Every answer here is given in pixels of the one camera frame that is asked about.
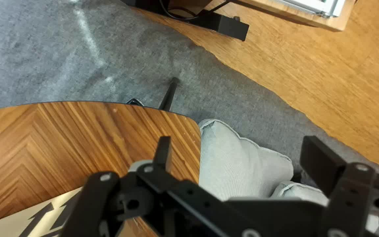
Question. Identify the cardboard box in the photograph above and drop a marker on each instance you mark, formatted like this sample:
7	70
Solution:
10	223

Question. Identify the light wooden furniture board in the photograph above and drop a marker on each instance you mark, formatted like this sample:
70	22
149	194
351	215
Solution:
295	16

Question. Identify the black metal base bar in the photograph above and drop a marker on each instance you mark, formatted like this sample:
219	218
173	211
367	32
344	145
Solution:
224	26

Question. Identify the grey rug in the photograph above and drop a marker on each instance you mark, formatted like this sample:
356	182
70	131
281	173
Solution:
45	53

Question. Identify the large light grey pillow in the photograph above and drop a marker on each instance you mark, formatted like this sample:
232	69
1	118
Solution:
238	163
299	193

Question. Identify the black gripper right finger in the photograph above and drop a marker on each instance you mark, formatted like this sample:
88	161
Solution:
323	165

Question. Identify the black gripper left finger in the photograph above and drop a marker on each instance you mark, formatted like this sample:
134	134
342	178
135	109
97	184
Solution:
163	153

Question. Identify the wooden side table black legs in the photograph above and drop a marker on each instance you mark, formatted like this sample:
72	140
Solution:
66	149

